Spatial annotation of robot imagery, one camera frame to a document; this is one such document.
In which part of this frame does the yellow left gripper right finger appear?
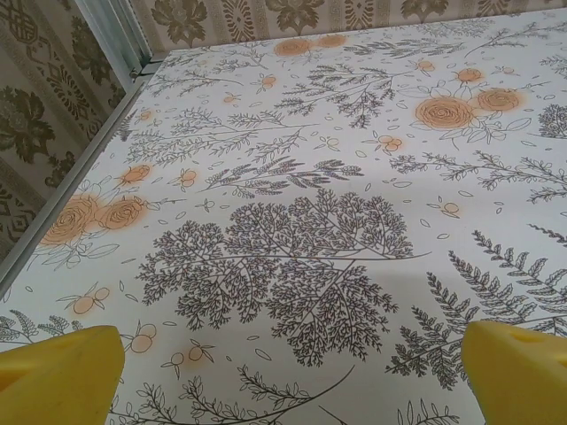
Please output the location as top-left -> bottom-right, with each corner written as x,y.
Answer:
462,321 -> 567,425

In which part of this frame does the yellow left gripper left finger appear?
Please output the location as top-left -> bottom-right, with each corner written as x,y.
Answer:
0,324 -> 127,425

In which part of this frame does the aluminium frame side rail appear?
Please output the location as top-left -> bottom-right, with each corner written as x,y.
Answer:
0,66 -> 154,305

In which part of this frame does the aluminium frame corner post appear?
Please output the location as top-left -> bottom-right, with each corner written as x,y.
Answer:
73,0 -> 154,81

